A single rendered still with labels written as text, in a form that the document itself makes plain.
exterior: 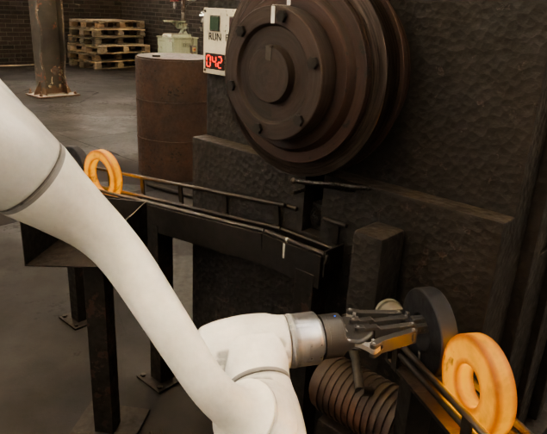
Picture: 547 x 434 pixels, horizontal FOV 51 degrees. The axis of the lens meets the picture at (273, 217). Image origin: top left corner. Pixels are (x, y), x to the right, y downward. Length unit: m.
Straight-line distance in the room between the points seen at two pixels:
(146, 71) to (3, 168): 3.61
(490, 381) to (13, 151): 0.68
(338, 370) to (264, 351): 0.39
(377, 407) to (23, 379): 1.38
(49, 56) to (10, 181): 7.63
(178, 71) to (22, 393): 2.59
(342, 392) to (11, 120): 0.87
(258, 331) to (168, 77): 3.32
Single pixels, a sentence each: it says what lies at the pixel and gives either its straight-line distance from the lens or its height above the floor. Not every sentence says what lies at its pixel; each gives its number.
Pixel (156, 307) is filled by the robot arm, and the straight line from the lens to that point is 0.73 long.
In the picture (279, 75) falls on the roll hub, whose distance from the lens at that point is 1.22.
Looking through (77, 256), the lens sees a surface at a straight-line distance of 1.62.
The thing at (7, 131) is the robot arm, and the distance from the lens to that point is 0.61.
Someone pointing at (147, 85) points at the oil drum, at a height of 0.69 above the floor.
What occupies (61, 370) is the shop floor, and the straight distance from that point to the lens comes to 2.23.
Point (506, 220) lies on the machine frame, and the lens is 1.24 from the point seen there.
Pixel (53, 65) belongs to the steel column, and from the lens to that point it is 8.28.
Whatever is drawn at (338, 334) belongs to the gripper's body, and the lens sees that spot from 0.96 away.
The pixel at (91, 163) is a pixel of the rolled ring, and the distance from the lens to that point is 2.13.
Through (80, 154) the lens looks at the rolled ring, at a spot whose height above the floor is 0.71.
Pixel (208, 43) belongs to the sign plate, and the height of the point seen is 1.14.
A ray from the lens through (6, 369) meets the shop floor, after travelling 2.29.
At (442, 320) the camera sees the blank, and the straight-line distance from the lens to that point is 1.00.
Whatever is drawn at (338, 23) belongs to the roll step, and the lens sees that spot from 1.20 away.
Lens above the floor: 1.25
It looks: 20 degrees down
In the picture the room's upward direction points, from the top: 3 degrees clockwise
